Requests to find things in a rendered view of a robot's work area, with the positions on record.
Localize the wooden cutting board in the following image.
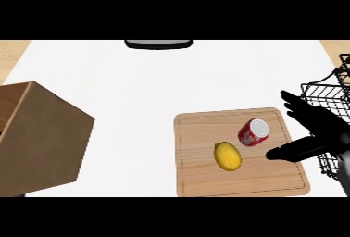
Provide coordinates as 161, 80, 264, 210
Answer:
173, 106, 312, 198

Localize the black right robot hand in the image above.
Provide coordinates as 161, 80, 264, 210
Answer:
264, 90, 350, 163

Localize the brown wooden cabinet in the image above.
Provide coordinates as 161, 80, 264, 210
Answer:
0, 81, 96, 198

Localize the black and grey appliance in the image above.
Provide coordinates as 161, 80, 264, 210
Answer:
123, 39, 193, 50

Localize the black wire tiered basket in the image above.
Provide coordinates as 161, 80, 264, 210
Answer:
300, 53, 350, 181

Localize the red can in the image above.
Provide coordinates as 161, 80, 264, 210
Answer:
236, 118, 270, 147

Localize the yellow lemon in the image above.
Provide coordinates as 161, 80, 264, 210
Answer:
213, 141, 244, 172

